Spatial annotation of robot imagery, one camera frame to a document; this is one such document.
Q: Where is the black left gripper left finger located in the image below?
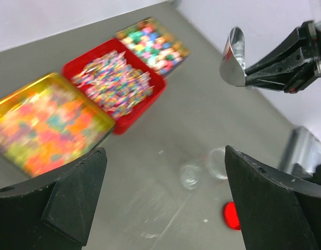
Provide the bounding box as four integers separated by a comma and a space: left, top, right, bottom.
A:
0, 147, 107, 249

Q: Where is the red tin of lollipop candies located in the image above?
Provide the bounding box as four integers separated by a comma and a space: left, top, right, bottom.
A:
62, 39, 166, 134

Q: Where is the red jar lid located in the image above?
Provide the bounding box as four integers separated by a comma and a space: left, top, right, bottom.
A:
223, 202, 241, 231

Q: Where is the clear plastic jar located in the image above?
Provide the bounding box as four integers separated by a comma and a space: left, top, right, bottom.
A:
179, 147, 228, 191

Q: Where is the silver metal scoop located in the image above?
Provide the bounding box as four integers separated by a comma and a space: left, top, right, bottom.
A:
219, 27, 246, 87

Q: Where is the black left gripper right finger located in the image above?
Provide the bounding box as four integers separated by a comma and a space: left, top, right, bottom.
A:
225, 145, 321, 249

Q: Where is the gold tin of gummy candies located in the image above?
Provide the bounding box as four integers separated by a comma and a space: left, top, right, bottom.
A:
0, 73, 115, 177

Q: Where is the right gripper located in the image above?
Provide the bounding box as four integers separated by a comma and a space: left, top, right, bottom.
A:
245, 20, 321, 94

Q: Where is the patterned tin of pastel candies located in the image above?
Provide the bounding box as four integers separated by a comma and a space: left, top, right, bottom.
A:
115, 17, 190, 77

